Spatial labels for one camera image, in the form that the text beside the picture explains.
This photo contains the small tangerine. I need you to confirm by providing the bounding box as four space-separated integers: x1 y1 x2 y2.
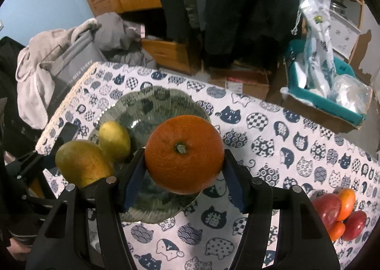
337 188 356 221
328 221 346 241

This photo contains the grey tote bag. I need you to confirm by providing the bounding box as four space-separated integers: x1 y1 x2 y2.
40 31 107 110

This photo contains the yellow green pear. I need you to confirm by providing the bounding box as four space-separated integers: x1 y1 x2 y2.
55 140 115 189
99 121 132 164

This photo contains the dark cloth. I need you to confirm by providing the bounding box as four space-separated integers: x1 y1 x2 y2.
0 37 45 155

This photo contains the large orange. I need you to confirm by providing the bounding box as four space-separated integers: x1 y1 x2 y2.
144 115 225 195

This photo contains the wooden shelf rack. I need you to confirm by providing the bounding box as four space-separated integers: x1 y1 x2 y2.
306 0 366 63

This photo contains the plain cardboard box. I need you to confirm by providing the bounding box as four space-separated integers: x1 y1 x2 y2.
279 86 369 134

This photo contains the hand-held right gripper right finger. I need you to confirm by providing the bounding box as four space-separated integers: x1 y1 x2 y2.
221 149 340 270

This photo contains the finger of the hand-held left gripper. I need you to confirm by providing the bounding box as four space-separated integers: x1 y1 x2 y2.
21 191 64 208
4 151 45 183

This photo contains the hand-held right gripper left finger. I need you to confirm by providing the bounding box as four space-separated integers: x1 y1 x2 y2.
26 148 146 270

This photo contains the scalloped glass plate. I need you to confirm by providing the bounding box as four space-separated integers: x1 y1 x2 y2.
94 86 222 224

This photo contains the wooden drawer box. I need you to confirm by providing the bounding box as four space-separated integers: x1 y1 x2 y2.
141 38 196 75

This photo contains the black smartphone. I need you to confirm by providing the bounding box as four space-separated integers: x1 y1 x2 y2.
55 122 80 153

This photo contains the white printed drawer box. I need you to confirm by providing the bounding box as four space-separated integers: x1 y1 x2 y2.
328 10 363 60

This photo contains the clear plastic bag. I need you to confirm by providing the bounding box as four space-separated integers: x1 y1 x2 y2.
329 74 373 114

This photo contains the person's left forearm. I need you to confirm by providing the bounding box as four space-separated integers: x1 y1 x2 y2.
0 199 40 261

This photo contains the large black hooded coat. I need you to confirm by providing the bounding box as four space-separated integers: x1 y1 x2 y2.
203 0 305 66

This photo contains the grey hoodie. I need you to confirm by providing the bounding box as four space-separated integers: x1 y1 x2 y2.
95 12 158 70

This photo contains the cardboard box with red label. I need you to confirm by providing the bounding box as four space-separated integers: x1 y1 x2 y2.
205 64 271 100

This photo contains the teal plastic basket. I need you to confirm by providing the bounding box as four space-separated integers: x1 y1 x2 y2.
282 40 367 128

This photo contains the red apple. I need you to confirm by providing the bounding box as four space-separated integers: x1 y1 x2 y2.
312 193 342 229
341 211 368 241

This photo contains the cat print tablecloth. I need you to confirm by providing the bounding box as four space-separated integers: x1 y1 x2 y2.
35 62 380 270

